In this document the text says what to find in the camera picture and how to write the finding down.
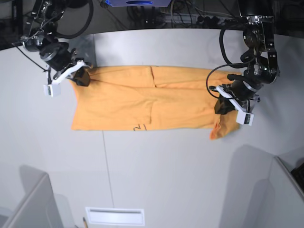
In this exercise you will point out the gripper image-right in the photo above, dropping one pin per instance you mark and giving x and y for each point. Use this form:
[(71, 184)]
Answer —
[(243, 92)]

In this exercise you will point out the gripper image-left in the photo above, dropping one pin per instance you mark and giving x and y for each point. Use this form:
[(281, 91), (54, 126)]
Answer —
[(58, 57)]

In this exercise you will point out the orange yellow T-shirt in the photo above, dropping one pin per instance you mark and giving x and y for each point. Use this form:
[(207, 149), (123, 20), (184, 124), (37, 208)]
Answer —
[(146, 98)]

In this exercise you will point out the grey partition panel right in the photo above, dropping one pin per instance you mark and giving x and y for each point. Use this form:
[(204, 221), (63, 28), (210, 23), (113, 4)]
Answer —
[(277, 201)]

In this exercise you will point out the grey partition panel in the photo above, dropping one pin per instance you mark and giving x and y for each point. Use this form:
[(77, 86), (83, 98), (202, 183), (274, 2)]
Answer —
[(277, 201), (37, 209)]

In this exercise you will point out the grey partition panel left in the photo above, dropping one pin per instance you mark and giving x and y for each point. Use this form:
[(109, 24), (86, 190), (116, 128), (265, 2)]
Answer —
[(37, 209)]

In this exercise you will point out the white paper label sheet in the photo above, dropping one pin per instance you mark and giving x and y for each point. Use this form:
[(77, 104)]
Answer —
[(115, 217)]

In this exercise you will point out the pencil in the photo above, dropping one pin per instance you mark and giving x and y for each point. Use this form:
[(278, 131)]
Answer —
[(85, 223)]

